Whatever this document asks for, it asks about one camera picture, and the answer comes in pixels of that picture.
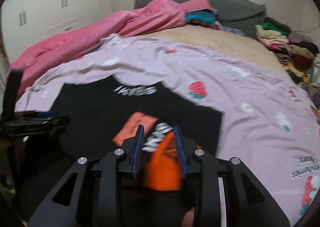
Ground black sweater with orange patches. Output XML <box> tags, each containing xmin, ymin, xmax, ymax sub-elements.
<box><xmin>15</xmin><ymin>76</ymin><xmax>223</xmax><ymax>192</ymax></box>

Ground striped folded clothes pile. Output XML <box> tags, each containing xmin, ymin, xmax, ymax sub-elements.
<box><xmin>184</xmin><ymin>10</ymin><xmax>221</xmax><ymax>30</ymax></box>

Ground stack of folded clothes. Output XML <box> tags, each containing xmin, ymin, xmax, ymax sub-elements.
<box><xmin>255</xmin><ymin>17</ymin><xmax>319</xmax><ymax>84</ymax></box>

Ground right hand thumb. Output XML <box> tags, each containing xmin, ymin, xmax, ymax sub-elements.
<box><xmin>181</xmin><ymin>207</ymin><xmax>195</xmax><ymax>227</ymax></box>

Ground lilac strawberry print bedsheet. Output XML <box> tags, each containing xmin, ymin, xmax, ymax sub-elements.
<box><xmin>16</xmin><ymin>34</ymin><xmax>319</xmax><ymax>226</ymax></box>

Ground beige plush bed cover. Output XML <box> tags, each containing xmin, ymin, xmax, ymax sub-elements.
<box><xmin>146</xmin><ymin>25</ymin><xmax>292</xmax><ymax>81</ymax></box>

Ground white wardrobe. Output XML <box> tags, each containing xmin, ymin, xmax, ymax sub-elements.
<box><xmin>1</xmin><ymin>0</ymin><xmax>112</xmax><ymax>64</ymax></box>

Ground pink blanket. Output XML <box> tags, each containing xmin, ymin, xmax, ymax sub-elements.
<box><xmin>10</xmin><ymin>0</ymin><xmax>215</xmax><ymax>96</ymax></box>

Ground grey headboard cover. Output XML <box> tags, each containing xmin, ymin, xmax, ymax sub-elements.
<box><xmin>134</xmin><ymin>0</ymin><xmax>266</xmax><ymax>39</ymax></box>

